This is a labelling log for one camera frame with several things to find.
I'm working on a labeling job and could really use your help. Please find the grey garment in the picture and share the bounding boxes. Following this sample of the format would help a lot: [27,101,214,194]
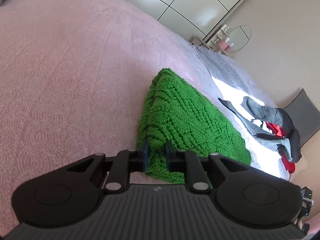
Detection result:
[218,96,295,161]

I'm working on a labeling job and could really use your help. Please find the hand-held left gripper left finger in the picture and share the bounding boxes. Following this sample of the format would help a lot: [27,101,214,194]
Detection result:
[66,140,150,193]

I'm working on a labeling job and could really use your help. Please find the small white vanity shelf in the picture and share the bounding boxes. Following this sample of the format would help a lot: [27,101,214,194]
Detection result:
[211,24,230,51]

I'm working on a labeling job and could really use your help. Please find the grey square pillow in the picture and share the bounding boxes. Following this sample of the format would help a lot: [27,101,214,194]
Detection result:
[282,88,320,147]

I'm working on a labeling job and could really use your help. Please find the oval vanity mirror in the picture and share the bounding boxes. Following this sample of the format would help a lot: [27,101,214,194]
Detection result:
[226,25,252,53]

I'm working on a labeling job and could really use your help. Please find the green knitted sweater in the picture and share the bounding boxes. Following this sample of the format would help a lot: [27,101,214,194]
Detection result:
[137,68,252,188]

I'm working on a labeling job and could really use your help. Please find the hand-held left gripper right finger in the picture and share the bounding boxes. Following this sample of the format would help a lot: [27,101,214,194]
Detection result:
[163,140,251,193]

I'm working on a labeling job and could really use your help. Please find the white garment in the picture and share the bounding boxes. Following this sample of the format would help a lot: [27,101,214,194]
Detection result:
[251,119,273,133]

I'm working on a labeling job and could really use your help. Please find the dark jeans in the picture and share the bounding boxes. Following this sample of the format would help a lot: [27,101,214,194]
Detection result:
[282,128,303,163]

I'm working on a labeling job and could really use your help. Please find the white nightstand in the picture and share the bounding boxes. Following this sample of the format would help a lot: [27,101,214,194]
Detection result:
[191,35,213,50]

